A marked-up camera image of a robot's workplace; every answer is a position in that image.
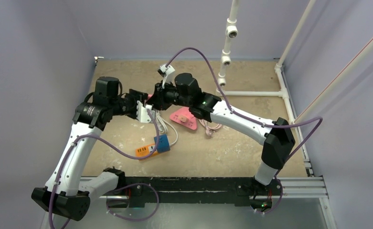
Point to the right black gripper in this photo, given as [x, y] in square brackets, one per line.
[160, 99]

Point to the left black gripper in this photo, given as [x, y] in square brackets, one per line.
[136, 96]

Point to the light pink small plug adapter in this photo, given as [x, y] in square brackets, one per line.
[183, 119]

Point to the pink triangular power strip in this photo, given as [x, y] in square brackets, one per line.
[192, 122]

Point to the blue cube socket adapter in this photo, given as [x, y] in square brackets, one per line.
[163, 143]

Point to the orange power strip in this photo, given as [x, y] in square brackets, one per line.
[145, 150]

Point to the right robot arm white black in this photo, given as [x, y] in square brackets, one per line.
[277, 141]

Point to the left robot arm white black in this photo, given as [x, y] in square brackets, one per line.
[78, 151]

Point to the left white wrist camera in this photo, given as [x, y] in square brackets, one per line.
[145, 113]

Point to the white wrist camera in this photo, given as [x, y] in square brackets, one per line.
[145, 113]
[168, 73]

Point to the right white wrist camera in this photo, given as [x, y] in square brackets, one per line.
[168, 73]

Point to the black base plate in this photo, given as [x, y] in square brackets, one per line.
[239, 191]

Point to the white pvc pipe frame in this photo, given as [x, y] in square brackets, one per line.
[328, 54]

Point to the aluminium rail frame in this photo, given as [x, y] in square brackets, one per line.
[292, 187]

